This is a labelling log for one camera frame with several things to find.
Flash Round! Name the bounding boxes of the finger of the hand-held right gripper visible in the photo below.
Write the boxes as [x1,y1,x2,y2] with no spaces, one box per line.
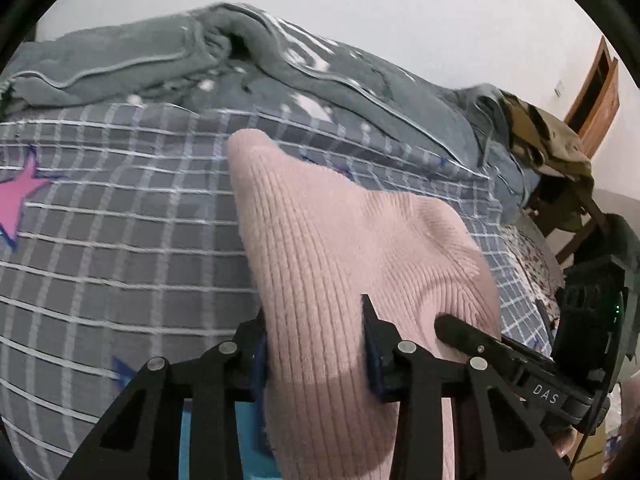
[434,314,596,423]

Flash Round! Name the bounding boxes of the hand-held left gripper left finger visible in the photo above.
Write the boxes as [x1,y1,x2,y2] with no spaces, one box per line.
[57,307,273,480]

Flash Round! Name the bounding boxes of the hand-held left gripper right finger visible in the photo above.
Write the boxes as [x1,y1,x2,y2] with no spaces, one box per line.
[361,294,573,480]

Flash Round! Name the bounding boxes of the pink ribbed knit garment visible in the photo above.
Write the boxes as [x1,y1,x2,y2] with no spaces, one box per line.
[226,128,502,480]

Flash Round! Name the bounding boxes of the brown camouflage clothes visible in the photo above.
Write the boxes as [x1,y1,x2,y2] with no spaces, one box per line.
[500,91,593,181]

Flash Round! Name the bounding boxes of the dark cloth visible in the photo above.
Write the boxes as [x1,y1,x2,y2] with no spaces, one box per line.
[605,212,640,271]

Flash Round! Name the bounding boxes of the floral bedsheet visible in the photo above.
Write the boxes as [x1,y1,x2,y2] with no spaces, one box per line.
[500,222,566,321]

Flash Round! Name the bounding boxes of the wooden chair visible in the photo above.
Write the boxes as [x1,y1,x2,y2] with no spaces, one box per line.
[530,175,611,266]

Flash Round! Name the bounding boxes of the grey plaid star bedsheet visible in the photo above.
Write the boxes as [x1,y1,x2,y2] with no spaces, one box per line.
[0,102,566,480]

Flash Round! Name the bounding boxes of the wooden door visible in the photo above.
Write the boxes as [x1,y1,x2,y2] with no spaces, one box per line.
[564,37,621,158]

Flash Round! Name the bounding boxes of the grey quilt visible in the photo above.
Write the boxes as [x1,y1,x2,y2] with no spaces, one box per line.
[0,2,531,221]

